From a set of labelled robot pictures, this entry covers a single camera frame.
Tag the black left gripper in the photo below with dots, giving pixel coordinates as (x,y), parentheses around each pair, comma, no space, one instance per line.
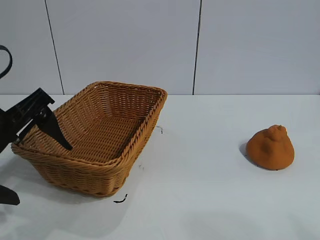
(20,117)

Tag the tan woven wicker basket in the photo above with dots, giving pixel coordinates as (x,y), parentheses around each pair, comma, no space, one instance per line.
(105,140)

